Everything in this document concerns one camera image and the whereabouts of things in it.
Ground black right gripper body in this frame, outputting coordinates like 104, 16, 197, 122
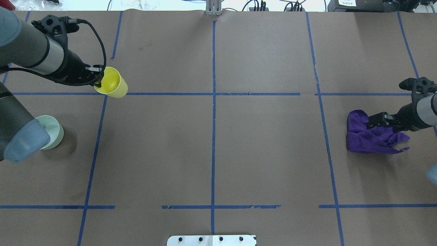
386, 102, 422, 133

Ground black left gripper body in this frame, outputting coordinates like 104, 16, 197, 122
56, 49, 103, 86

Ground yellow plastic cup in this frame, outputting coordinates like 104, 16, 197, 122
94, 67, 128, 98

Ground purple microfiber cloth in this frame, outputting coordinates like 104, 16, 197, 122
346, 110, 410, 155

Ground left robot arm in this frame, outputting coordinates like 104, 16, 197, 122
0, 7, 107, 163

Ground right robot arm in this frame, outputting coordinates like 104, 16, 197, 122
366, 92, 437, 133

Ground mint green bowl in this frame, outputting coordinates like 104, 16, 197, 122
36, 115, 64, 150

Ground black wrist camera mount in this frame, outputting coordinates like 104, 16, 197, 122
31, 15, 80, 45

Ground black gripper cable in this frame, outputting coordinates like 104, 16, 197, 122
0, 19, 107, 86

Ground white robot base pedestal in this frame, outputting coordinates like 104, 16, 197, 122
167, 235, 257, 246

